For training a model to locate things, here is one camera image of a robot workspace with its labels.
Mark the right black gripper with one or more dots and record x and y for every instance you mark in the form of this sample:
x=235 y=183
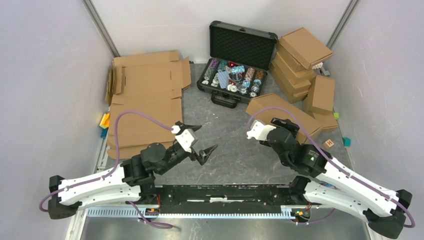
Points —
x=288 y=125

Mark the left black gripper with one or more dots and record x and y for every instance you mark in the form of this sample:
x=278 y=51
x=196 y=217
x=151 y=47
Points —
x=204 y=154

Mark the brown cardboard box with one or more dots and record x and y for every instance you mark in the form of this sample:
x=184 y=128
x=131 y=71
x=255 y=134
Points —
x=312 y=126

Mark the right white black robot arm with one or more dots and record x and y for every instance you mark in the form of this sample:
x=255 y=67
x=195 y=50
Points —
x=324 y=180

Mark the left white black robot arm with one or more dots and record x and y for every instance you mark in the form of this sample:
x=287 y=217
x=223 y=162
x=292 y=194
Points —
x=133 y=180

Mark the low folded cardboard box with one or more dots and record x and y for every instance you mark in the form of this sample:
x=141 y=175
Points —
x=328 y=122

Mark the leaning folded cardboard box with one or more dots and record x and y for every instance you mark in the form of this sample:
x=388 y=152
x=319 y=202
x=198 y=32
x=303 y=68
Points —
x=320 y=98

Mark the wooden letter block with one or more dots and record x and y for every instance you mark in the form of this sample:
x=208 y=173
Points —
x=328 y=144

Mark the teal toy cube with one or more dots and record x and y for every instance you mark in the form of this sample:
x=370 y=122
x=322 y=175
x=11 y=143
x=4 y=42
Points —
x=346 y=142

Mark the flat cardboard sheet stack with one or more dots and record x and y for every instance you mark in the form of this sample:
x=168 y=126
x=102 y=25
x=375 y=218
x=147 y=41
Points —
x=150 y=83

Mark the white plastic connector piece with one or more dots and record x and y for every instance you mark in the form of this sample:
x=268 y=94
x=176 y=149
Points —
x=320 y=70

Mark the yellow orange toy block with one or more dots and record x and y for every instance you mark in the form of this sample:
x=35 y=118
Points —
x=105 y=121

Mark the stacked folded cardboard boxes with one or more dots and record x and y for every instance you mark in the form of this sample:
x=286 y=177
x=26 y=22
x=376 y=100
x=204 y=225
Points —
x=292 y=78

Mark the black poker chip case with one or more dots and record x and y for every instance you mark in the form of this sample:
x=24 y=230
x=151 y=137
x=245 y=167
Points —
x=239 y=59

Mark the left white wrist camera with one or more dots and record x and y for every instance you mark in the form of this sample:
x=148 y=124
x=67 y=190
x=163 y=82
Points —
x=185 y=137

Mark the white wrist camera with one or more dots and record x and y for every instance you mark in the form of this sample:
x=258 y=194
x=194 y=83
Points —
x=185 y=137
x=259 y=131

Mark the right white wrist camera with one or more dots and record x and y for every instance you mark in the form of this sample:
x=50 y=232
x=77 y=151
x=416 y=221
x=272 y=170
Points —
x=259 y=131

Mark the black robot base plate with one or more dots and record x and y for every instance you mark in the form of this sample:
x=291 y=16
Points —
x=230 y=198

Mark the white slotted cable duct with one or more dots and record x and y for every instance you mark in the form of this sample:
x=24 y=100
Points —
x=282 y=213

